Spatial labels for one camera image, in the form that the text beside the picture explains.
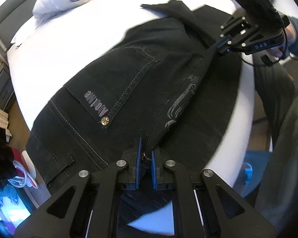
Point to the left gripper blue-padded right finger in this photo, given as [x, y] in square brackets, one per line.
[162, 180]

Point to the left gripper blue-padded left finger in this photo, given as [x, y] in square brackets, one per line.
[131, 177]

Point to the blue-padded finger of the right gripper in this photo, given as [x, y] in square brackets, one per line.
[222, 42]
[225, 49]

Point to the black denim pants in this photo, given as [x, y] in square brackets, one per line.
[164, 85]

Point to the red white bag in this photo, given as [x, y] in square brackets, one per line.
[26, 172]

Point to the black garment hanging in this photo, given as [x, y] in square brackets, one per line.
[7, 168]

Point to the dark bedside table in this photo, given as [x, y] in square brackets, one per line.
[6, 87]

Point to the grey upholstered headboard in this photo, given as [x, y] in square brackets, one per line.
[13, 14]

